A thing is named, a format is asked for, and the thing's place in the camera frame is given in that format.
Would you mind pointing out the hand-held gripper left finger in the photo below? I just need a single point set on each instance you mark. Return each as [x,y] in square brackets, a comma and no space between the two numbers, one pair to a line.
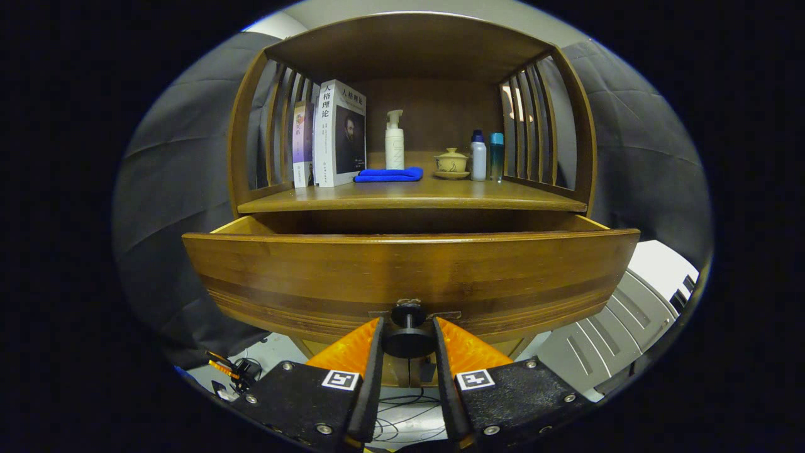
[371,390]

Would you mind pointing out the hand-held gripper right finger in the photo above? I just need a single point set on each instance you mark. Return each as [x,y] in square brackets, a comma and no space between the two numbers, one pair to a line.
[448,390]

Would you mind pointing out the wooden cabinet door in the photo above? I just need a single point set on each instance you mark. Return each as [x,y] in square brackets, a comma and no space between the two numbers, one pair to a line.
[399,371]
[422,371]

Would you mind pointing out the wooden countertop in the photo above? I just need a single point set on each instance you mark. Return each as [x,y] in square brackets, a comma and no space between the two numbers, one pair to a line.
[409,195]

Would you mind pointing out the wooden cabinet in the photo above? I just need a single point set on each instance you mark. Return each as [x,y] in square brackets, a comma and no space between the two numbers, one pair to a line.
[409,56]

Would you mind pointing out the orange black tool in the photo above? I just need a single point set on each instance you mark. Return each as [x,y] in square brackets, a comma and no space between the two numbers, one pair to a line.
[242,371]

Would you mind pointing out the folded blue cloth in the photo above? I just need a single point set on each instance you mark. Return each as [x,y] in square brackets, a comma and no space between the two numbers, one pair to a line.
[387,175]

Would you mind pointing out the yellow lidded tea cup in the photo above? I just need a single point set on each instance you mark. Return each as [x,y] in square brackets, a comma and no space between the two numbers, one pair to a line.
[451,163]

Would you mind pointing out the white bottle with blue cap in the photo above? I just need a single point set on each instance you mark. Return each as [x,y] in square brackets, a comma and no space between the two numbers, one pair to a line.
[478,160]

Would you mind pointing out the white grey box unit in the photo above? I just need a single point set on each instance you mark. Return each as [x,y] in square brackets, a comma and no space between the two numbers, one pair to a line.
[654,270]

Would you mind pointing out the white pump bottle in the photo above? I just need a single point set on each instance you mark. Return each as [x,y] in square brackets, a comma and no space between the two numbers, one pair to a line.
[394,151]

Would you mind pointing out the clear teal bottle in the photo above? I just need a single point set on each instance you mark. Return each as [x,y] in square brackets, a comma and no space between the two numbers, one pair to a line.
[497,154]

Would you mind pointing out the thick white book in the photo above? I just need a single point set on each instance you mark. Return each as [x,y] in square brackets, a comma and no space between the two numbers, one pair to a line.
[327,151]

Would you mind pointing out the thin purple book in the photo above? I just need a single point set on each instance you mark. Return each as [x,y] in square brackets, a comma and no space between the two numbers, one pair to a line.
[303,145]

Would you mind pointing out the black backdrop cloth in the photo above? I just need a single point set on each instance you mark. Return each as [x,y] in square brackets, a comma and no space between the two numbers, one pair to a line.
[170,189]

